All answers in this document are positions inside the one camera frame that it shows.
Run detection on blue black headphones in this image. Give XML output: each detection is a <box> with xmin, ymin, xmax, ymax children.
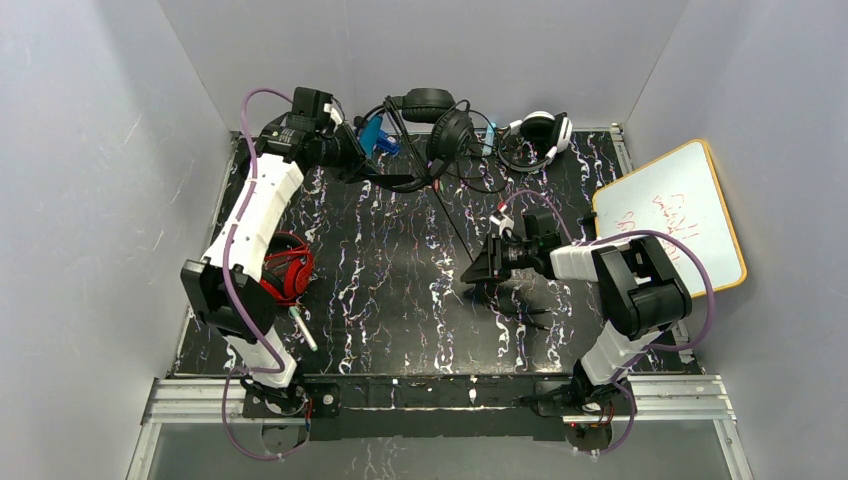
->
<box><xmin>351</xmin><ymin>87</ymin><xmax>554</xmax><ymax>333</ymax></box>

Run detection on red headphones with cable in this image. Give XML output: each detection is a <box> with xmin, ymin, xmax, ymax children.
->
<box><xmin>260</xmin><ymin>230</ymin><xmax>315</xmax><ymax>306</ymax></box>

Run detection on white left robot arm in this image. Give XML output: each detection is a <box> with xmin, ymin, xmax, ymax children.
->
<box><xmin>180</xmin><ymin>87</ymin><xmax>367</xmax><ymax>389</ymax></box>

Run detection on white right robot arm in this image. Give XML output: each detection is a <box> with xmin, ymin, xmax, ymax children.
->
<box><xmin>461</xmin><ymin>211</ymin><xmax>692</xmax><ymax>393</ymax></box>

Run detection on white headphones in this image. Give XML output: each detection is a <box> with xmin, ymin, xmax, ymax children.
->
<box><xmin>492</xmin><ymin>111</ymin><xmax>573</xmax><ymax>173</ymax></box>

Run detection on blue stapler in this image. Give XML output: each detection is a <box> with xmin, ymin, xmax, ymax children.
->
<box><xmin>375</xmin><ymin>130</ymin><xmax>400</xmax><ymax>155</ymax></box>

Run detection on light blue marker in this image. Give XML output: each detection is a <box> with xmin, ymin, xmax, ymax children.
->
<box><xmin>481</xmin><ymin>122</ymin><xmax>497</xmax><ymax>157</ymax></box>

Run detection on yellow framed whiteboard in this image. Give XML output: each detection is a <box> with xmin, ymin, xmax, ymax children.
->
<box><xmin>592</xmin><ymin>139</ymin><xmax>748</xmax><ymax>291</ymax></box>

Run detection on white green marker pen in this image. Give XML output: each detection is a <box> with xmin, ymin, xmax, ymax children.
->
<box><xmin>288</xmin><ymin>306</ymin><xmax>318</xmax><ymax>352</ymax></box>

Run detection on black cable on table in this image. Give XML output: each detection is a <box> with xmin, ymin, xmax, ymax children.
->
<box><xmin>450</xmin><ymin>108</ymin><xmax>518</xmax><ymax>196</ymax></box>

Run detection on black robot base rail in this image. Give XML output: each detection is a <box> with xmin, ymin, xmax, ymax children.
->
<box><xmin>302</xmin><ymin>374</ymin><xmax>598</xmax><ymax>441</ymax></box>

